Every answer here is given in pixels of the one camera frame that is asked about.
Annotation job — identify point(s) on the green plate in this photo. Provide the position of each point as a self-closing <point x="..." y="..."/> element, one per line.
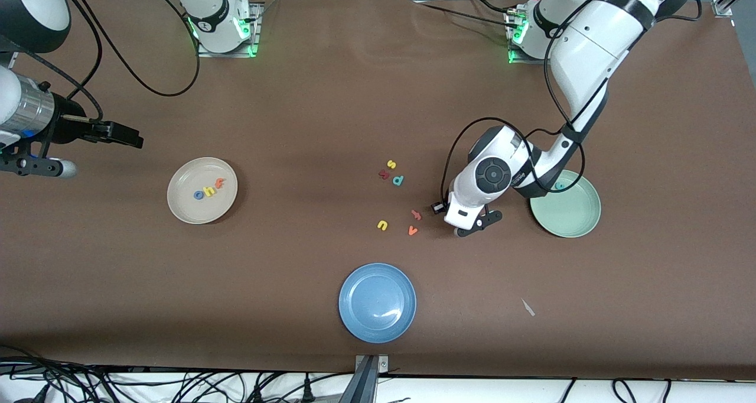
<point x="567" y="214"/>

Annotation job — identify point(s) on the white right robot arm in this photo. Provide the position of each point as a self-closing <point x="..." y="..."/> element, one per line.
<point x="215" y="19"/>

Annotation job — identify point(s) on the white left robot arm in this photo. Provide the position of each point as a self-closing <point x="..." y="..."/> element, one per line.
<point x="596" y="42"/>

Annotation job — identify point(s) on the beige plate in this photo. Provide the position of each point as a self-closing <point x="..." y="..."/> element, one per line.
<point x="189" y="211"/>

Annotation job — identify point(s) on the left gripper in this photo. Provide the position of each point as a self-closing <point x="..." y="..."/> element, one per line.
<point x="439" y="207"/>

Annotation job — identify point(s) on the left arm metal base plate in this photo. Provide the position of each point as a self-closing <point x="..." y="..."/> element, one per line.
<point x="520" y="60"/>

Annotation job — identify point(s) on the brown table cover sheet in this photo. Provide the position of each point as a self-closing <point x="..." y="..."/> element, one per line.
<point x="378" y="96"/>

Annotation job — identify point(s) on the small white paper scrap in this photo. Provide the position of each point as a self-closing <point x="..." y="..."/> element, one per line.
<point x="528" y="308"/>

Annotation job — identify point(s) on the teal letter p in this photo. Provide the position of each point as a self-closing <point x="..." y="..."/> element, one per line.
<point x="400" y="178"/>

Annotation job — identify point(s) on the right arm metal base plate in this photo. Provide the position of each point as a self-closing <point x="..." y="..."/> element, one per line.
<point x="255" y="36"/>

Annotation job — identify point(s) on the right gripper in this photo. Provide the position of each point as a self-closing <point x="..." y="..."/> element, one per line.
<point x="69" y="127"/>

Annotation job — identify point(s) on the blue plate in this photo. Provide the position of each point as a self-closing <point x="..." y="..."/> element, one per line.
<point x="377" y="302"/>

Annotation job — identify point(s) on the grey camera stand bracket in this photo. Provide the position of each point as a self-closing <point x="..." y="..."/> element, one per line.
<point x="367" y="379"/>

